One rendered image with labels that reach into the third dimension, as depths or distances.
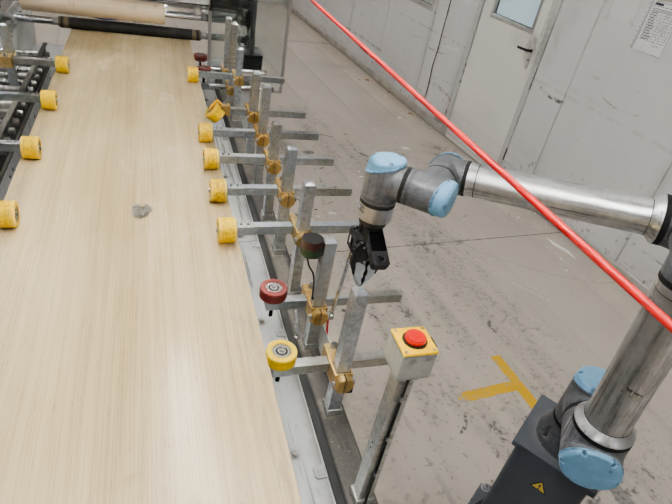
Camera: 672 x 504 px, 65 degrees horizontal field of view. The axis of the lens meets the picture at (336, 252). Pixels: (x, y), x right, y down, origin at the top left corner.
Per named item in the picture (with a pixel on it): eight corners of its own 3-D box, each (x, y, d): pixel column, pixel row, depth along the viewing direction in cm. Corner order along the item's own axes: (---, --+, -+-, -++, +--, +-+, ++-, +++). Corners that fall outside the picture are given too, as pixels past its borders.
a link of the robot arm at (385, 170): (403, 169, 120) (363, 156, 123) (391, 216, 127) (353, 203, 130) (415, 156, 128) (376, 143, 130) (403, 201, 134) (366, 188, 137)
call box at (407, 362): (414, 353, 106) (424, 325, 101) (428, 380, 100) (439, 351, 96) (381, 357, 104) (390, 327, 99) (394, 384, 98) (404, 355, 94)
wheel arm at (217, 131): (316, 137, 242) (317, 130, 240) (318, 141, 240) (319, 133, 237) (203, 132, 226) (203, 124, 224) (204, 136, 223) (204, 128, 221)
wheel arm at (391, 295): (396, 297, 173) (399, 287, 170) (399, 304, 170) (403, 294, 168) (263, 305, 159) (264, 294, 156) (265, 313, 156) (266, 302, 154)
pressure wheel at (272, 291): (280, 305, 164) (284, 276, 157) (286, 323, 158) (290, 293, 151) (254, 307, 161) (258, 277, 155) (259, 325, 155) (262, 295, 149)
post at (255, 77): (251, 166, 265) (259, 70, 238) (252, 170, 262) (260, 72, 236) (244, 166, 264) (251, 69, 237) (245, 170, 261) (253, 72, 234)
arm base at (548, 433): (547, 404, 175) (559, 384, 170) (605, 440, 167) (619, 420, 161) (527, 439, 162) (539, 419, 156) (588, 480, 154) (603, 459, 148)
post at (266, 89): (260, 186, 244) (270, 83, 218) (261, 190, 242) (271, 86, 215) (252, 186, 243) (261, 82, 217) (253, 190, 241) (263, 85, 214)
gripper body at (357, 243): (371, 244, 147) (380, 207, 140) (381, 263, 140) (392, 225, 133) (345, 245, 144) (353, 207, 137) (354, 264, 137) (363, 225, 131)
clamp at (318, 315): (315, 295, 167) (318, 283, 164) (327, 325, 156) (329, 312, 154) (298, 296, 165) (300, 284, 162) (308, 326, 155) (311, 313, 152)
